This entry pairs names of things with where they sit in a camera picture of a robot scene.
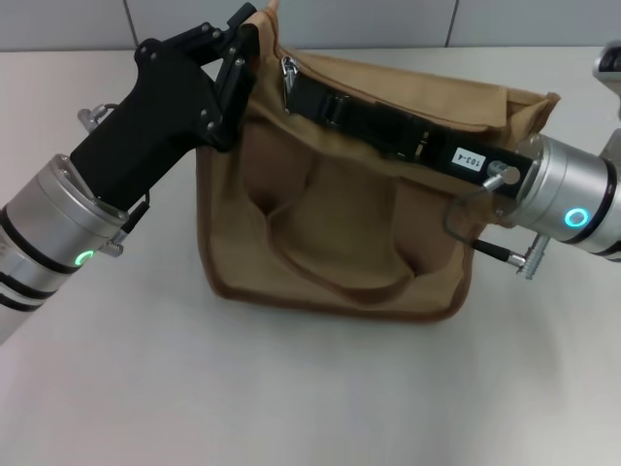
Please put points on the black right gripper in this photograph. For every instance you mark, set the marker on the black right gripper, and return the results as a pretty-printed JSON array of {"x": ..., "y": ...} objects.
[{"x": 436, "y": 145}]

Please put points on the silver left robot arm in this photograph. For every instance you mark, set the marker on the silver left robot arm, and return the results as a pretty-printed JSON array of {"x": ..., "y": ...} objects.
[{"x": 43, "y": 242}]

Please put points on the khaki canvas food bag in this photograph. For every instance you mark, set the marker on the khaki canvas food bag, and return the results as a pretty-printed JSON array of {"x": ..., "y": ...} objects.
[{"x": 339, "y": 218}]

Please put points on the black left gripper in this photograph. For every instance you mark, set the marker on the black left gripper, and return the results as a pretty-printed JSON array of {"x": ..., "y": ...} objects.
[{"x": 160, "y": 116}]

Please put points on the silver metal zipper pull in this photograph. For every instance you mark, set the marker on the silver metal zipper pull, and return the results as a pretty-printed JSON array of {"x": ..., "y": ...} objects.
[{"x": 289, "y": 77}]

